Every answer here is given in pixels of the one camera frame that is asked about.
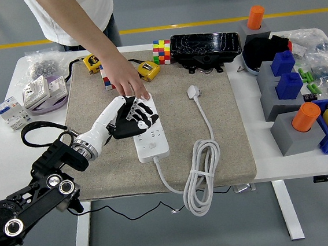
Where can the white table leg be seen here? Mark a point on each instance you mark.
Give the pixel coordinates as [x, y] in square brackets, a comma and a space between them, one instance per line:
[288, 210]
[83, 232]

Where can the yellow tape measure clear window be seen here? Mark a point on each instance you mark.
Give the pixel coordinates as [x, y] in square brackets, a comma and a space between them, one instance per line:
[150, 70]

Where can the purple tape roll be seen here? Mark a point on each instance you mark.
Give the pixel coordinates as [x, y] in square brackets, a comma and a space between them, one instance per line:
[49, 108]

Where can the clear bag with white label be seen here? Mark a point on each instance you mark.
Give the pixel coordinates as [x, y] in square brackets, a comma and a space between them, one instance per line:
[299, 47]

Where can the puzzle cube large cells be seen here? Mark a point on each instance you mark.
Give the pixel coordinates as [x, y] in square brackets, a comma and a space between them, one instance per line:
[106, 82]

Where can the person's right forearm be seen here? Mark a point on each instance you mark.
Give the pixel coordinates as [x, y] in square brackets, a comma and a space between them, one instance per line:
[98, 42]

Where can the white power strip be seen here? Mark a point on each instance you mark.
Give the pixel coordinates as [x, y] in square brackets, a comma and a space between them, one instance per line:
[155, 150]

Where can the small black circuit board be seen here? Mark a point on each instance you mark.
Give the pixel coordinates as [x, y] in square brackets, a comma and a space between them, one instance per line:
[311, 97]

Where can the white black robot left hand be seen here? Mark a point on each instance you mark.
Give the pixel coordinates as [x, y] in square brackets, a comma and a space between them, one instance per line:
[102, 120]

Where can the pale blue-rimmed bowl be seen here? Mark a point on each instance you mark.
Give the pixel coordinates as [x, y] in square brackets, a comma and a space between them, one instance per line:
[248, 64]

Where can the person's right hand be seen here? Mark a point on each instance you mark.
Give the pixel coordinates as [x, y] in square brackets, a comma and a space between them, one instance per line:
[127, 77]

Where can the metal bracket under table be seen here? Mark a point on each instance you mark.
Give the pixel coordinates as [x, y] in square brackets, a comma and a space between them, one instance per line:
[244, 188]

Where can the person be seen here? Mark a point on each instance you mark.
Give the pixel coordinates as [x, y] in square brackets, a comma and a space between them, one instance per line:
[91, 5]

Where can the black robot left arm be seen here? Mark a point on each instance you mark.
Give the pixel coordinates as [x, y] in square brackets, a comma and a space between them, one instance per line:
[29, 203]

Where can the black power adapter plug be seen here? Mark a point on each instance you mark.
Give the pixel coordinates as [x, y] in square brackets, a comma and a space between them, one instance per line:
[124, 129]

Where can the puzzle cube small cells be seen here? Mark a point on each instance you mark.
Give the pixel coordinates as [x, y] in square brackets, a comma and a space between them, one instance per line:
[162, 52]

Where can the clear bag of metal screws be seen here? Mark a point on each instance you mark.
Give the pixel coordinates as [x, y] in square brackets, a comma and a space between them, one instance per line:
[42, 66]

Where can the clear bag of blue parts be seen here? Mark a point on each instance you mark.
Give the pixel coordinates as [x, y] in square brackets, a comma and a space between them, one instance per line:
[320, 46]
[323, 70]

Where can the grey-brown mat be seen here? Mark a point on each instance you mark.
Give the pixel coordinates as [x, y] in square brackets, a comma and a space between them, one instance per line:
[182, 127]

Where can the orange cylinder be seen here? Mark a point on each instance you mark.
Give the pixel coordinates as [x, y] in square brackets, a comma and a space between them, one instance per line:
[255, 16]
[305, 116]

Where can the white blue circuit breaker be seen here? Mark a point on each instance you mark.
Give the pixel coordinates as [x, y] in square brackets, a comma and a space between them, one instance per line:
[10, 110]

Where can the blue block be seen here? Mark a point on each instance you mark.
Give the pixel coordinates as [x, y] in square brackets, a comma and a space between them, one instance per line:
[289, 86]
[282, 63]

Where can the green cylinder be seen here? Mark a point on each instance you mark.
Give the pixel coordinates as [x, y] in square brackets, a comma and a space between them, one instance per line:
[311, 87]
[301, 73]
[308, 77]
[318, 89]

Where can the grey block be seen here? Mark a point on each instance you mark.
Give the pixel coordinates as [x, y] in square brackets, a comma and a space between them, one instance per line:
[298, 142]
[264, 75]
[246, 29]
[272, 103]

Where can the black cloth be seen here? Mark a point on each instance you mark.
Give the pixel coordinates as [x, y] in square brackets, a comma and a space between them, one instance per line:
[258, 51]

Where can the yellow tape measure black label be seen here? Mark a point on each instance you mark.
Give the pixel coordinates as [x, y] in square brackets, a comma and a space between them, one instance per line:
[92, 61]

